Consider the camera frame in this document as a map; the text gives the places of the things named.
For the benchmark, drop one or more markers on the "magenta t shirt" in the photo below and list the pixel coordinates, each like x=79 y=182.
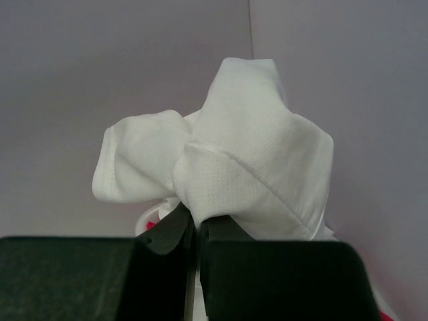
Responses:
x=150 y=224

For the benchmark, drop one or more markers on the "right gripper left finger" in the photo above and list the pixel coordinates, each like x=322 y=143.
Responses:
x=83 y=278

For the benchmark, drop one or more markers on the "white plastic basket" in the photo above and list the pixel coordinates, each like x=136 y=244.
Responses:
x=150 y=217

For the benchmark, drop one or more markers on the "white t shirt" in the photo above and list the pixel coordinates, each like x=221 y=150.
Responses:
x=243 y=154

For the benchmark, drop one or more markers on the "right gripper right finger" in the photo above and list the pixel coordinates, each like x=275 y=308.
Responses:
x=246 y=279

